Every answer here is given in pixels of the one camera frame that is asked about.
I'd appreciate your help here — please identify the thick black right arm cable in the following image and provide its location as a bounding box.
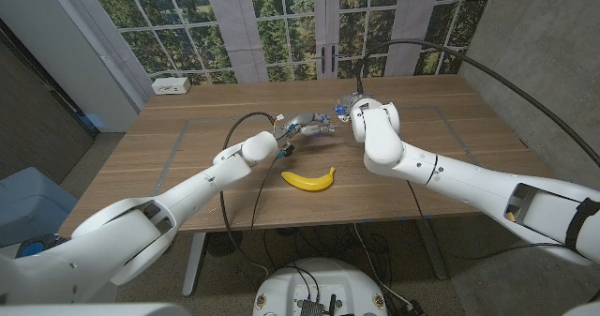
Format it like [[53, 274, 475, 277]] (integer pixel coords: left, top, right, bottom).
[[355, 38, 600, 167]]

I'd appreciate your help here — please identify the blue-grey storage bin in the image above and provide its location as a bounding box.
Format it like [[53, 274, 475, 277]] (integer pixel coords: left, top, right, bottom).
[[0, 166, 79, 248]]

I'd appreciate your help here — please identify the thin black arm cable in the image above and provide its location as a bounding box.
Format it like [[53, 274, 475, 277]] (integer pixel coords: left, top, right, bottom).
[[406, 180, 568, 262], [250, 158, 278, 233]]

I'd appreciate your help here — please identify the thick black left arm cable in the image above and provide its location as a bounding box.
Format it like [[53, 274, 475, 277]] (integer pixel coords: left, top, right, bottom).
[[218, 112, 286, 279]]

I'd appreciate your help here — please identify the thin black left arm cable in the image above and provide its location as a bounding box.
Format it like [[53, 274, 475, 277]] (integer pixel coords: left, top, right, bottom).
[[250, 158, 278, 233]]

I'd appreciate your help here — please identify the white floor cable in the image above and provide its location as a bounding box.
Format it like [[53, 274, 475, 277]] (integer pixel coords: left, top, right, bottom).
[[353, 223, 413, 308]]

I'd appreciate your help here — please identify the grey table leg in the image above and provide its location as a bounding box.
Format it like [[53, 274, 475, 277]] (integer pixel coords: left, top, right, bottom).
[[414, 217, 451, 281]]

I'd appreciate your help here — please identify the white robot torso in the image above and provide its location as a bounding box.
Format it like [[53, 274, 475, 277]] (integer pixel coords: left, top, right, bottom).
[[251, 258, 389, 316]]

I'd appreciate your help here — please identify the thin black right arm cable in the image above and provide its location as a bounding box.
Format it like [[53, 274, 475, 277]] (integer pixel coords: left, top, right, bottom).
[[406, 180, 568, 262]]

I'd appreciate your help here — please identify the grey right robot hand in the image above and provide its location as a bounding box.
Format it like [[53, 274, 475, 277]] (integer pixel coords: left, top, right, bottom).
[[333, 93, 376, 123]]

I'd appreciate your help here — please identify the printed window backdrop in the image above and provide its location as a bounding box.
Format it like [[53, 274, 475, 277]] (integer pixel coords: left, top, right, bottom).
[[40, 0, 498, 113]]

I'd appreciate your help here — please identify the blue and black foot pedal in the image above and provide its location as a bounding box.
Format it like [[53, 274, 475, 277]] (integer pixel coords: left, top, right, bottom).
[[16, 233, 62, 260]]

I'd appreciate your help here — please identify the clear glass jar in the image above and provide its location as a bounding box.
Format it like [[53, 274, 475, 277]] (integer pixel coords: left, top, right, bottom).
[[340, 118, 355, 147]]

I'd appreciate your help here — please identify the black round fan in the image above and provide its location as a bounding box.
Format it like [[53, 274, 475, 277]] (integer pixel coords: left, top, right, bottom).
[[204, 231, 244, 257]]

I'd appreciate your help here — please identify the white table leg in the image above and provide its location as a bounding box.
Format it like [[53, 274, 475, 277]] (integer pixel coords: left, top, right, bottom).
[[181, 232, 207, 298]]

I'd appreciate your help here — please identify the white power outlet box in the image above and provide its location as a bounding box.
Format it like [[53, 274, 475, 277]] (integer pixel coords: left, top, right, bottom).
[[150, 76, 192, 96]]

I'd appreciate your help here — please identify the black torso electronics module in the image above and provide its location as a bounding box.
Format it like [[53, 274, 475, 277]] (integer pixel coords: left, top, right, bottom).
[[298, 298, 325, 316]]

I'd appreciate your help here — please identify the black cable on torso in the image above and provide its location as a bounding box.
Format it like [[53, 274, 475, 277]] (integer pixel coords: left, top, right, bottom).
[[279, 263, 321, 303]]

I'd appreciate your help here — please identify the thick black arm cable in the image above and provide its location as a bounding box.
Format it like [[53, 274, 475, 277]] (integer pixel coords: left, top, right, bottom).
[[355, 38, 600, 167], [218, 112, 286, 279]]

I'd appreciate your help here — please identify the yellow toy banana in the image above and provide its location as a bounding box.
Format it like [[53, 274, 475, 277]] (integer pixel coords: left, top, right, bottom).
[[280, 166, 337, 192]]

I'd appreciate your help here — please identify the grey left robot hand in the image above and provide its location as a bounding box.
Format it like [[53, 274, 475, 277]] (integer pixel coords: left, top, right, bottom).
[[274, 112, 338, 143]]

